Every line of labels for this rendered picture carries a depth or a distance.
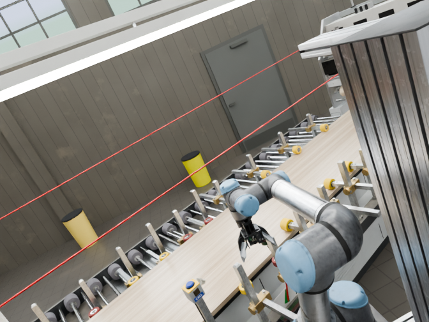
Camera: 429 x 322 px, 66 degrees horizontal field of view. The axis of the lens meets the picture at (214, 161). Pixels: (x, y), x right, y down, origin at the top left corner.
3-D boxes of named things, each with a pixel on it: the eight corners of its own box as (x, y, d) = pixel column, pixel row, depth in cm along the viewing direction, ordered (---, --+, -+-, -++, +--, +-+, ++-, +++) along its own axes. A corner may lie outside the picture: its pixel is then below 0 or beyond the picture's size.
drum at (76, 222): (82, 243, 605) (63, 215, 586) (101, 233, 608) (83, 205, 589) (78, 253, 568) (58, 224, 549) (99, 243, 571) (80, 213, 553)
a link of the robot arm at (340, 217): (380, 208, 76) (275, 161, 121) (344, 232, 74) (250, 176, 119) (391, 246, 80) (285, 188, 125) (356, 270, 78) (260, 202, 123)
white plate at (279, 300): (307, 282, 195) (302, 269, 192) (279, 314, 182) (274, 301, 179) (306, 282, 195) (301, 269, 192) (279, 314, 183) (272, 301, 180)
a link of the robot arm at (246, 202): (263, 187, 111) (250, 179, 121) (235, 203, 109) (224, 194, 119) (272, 206, 113) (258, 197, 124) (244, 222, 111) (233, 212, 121)
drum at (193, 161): (193, 184, 640) (179, 158, 622) (210, 176, 644) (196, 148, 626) (196, 190, 603) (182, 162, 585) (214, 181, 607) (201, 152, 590)
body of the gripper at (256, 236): (249, 250, 127) (237, 225, 123) (242, 240, 135) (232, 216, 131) (267, 241, 127) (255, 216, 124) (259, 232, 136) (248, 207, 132)
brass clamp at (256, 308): (273, 299, 179) (269, 292, 177) (256, 317, 172) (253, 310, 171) (265, 295, 184) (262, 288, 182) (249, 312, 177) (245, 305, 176)
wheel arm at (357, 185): (401, 190, 198) (400, 185, 197) (398, 193, 196) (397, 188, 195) (331, 183, 240) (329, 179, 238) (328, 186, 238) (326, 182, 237)
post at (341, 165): (363, 219, 228) (343, 159, 213) (361, 222, 226) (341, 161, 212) (359, 218, 231) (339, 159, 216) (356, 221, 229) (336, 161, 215)
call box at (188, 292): (206, 295, 153) (199, 282, 151) (195, 305, 150) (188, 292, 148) (198, 289, 159) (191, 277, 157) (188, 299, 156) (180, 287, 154)
